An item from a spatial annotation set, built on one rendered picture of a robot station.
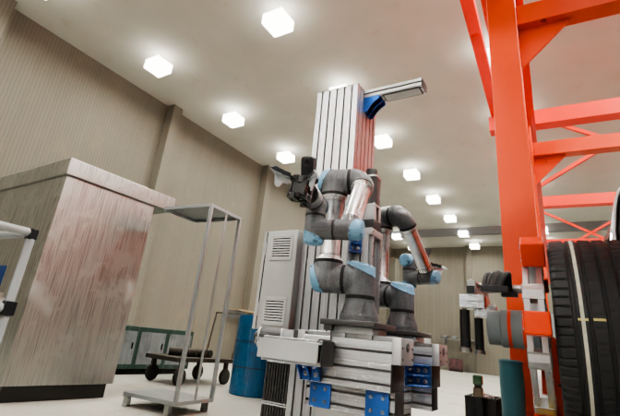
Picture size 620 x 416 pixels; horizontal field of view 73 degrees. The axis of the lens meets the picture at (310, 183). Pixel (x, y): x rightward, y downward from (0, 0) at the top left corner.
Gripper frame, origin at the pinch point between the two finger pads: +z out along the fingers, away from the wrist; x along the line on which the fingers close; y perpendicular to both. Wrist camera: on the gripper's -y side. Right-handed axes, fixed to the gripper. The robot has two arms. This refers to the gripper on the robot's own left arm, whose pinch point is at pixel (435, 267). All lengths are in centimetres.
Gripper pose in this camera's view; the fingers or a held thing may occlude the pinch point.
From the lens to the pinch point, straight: 277.9
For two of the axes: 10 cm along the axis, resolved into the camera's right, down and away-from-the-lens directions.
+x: 6.8, -0.6, -7.3
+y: -1.9, 9.5, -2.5
